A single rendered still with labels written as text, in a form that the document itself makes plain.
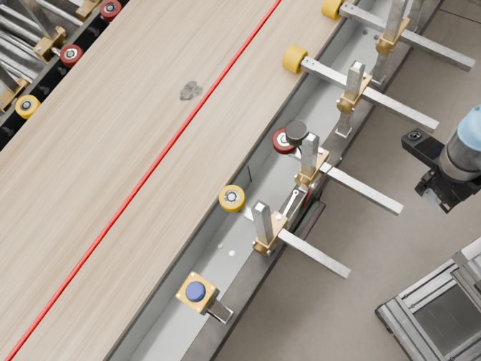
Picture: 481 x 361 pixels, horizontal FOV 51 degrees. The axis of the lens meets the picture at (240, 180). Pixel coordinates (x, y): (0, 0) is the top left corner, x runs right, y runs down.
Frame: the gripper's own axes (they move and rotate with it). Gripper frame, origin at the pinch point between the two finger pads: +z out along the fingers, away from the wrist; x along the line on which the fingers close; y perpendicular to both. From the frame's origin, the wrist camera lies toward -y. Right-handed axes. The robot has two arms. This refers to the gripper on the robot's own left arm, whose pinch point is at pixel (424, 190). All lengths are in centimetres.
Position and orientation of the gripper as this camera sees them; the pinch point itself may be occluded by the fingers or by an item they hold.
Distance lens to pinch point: 113.6
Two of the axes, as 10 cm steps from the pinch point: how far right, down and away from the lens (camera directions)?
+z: 1.0, 3.5, 9.3
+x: 8.4, -5.4, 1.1
